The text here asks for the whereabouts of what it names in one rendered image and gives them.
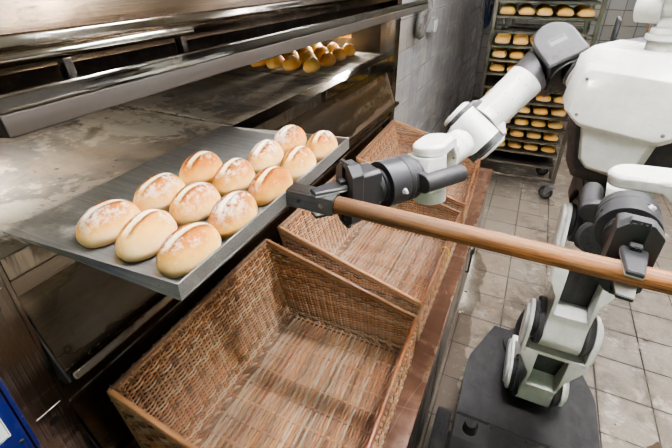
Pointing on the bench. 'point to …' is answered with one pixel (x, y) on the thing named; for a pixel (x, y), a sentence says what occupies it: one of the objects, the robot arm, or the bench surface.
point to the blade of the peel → (174, 287)
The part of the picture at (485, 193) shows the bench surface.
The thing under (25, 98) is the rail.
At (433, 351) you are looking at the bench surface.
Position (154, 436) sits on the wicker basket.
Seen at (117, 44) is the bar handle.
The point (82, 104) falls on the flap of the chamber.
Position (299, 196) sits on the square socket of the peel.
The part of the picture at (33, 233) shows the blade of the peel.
